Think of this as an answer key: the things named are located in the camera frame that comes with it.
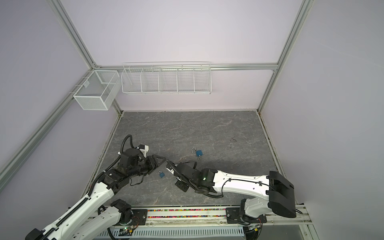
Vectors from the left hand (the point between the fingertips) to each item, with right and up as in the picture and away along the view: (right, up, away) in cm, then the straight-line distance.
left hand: (163, 163), depth 76 cm
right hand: (+8, -7, -1) cm, 10 cm away
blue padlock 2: (-4, -10, +13) cm, 17 cm away
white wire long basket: (-3, +50, +24) cm, 56 cm away
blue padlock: (+19, +1, +21) cm, 28 cm away
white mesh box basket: (-49, +40, +20) cm, 66 cm away
